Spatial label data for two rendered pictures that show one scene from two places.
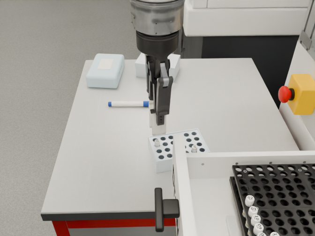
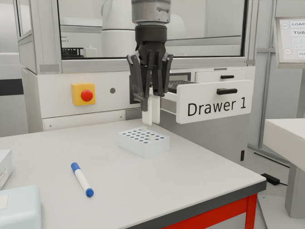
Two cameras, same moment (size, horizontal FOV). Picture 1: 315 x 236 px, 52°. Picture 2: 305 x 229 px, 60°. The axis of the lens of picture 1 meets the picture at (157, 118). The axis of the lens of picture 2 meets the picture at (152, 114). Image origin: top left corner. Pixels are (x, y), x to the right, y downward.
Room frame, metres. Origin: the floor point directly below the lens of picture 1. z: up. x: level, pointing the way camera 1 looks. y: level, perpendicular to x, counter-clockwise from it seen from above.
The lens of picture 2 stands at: (0.83, 0.58, 1.02)
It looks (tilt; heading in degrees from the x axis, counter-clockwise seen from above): 14 degrees down; 243
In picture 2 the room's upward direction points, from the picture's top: straight up
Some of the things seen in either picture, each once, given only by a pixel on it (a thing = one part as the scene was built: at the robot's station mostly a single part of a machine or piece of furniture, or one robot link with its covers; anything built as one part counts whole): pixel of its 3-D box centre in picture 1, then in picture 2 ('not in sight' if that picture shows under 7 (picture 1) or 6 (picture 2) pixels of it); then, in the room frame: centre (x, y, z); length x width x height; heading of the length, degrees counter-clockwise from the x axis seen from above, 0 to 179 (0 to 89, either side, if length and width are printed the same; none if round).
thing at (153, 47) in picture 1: (157, 51); (150, 45); (0.54, 0.00, 1.03); 0.08 x 0.07 x 0.09; 14
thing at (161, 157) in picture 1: (177, 149); (142, 141); (0.54, -0.05, 0.78); 0.12 x 0.08 x 0.04; 104
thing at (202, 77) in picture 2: not in sight; (220, 83); (-0.02, -0.37, 0.87); 0.29 x 0.02 x 0.11; 2
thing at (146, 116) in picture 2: (155, 114); (146, 111); (0.55, 0.00, 0.88); 0.03 x 0.01 x 0.07; 104
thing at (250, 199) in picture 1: (247, 207); not in sight; (0.30, -0.14, 0.89); 0.01 x 0.01 x 0.05
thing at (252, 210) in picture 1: (251, 218); not in sight; (0.28, -0.14, 0.89); 0.01 x 0.01 x 0.05
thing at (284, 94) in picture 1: (286, 94); (86, 95); (0.63, -0.30, 0.88); 0.04 x 0.03 x 0.04; 2
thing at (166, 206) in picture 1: (167, 208); (223, 91); (0.29, -0.01, 0.91); 0.07 x 0.04 x 0.01; 2
